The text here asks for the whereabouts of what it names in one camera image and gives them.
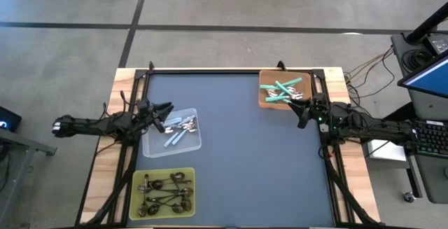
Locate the grey equipment cart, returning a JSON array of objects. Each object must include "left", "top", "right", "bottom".
[{"left": 390, "top": 32, "right": 448, "bottom": 204}]

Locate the cart caster wheel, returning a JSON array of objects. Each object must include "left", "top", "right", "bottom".
[{"left": 402, "top": 190, "right": 417, "bottom": 204}]

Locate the yellow plastic bin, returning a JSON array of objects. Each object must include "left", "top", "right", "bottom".
[{"left": 128, "top": 167, "right": 196, "bottom": 221}]

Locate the white paper sheet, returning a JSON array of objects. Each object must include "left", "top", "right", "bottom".
[{"left": 367, "top": 139, "right": 407, "bottom": 162}]

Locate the black computer keyboard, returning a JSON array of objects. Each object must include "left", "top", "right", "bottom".
[{"left": 412, "top": 119, "right": 448, "bottom": 159}]

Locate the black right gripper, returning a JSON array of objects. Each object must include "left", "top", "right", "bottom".
[{"left": 288, "top": 99, "right": 333, "bottom": 134}]

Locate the black metal table frame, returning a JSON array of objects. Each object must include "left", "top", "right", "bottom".
[{"left": 75, "top": 60, "right": 381, "bottom": 229}]

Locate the clear plastic bin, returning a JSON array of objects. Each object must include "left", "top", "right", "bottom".
[{"left": 141, "top": 107, "right": 203, "bottom": 159}]

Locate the grey metal stand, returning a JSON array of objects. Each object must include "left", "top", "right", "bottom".
[{"left": 0, "top": 127, "right": 58, "bottom": 229}]

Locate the coiled black cable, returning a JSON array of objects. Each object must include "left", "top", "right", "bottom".
[{"left": 400, "top": 48, "right": 427, "bottom": 73}]

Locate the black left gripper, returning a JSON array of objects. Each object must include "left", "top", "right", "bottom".
[{"left": 134, "top": 102, "right": 175, "bottom": 134}]

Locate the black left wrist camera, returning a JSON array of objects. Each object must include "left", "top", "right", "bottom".
[{"left": 136, "top": 97, "right": 153, "bottom": 113}]

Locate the computer monitor blue screen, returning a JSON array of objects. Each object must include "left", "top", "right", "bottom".
[{"left": 397, "top": 51, "right": 448, "bottom": 99}]

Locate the yellow cable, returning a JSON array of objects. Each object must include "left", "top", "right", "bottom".
[{"left": 344, "top": 46, "right": 397, "bottom": 99}]

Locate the black metal pole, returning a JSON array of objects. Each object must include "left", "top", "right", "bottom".
[{"left": 405, "top": 1, "right": 448, "bottom": 44}]

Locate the black device blue light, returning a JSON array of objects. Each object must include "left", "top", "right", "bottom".
[{"left": 0, "top": 105, "right": 22, "bottom": 134}]

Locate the orange plastic bin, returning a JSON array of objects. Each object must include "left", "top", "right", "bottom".
[{"left": 258, "top": 69, "right": 314, "bottom": 111}]

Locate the black power adapter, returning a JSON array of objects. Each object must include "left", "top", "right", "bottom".
[{"left": 424, "top": 34, "right": 448, "bottom": 55}]

